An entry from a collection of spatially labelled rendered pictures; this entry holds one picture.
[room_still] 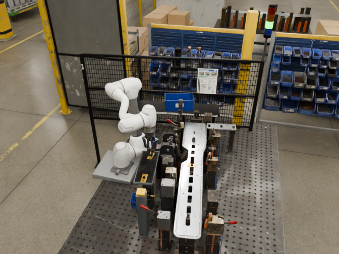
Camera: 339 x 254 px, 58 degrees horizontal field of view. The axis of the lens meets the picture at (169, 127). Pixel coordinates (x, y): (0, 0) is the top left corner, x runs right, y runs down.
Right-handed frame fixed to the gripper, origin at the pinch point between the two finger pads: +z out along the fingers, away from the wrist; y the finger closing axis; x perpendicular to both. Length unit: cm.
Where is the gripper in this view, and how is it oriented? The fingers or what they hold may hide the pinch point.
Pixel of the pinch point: (150, 151)
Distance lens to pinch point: 241.9
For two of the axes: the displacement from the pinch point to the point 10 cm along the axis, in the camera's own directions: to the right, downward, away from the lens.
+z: 0.0, 8.3, 5.6
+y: 9.6, 1.5, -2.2
